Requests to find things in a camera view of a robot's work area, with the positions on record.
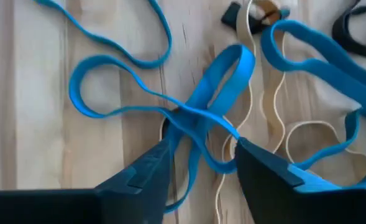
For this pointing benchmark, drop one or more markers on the small bright blue rubber band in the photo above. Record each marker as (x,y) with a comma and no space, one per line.
(241,71)

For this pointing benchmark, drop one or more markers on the small black rubber band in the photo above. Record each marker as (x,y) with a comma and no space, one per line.
(230,17)

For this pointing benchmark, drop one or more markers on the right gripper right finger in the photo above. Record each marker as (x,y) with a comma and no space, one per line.
(269,193)

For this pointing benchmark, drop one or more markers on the tan rubber band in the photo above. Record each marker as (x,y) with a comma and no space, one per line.
(268,124)

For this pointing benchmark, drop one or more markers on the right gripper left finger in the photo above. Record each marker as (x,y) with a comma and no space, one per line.
(133,199)

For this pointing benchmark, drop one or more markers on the thin black rubber band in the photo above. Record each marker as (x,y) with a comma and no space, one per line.
(341,40)

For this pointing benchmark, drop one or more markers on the large blue rubber band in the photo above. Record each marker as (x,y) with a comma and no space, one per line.
(167,46)

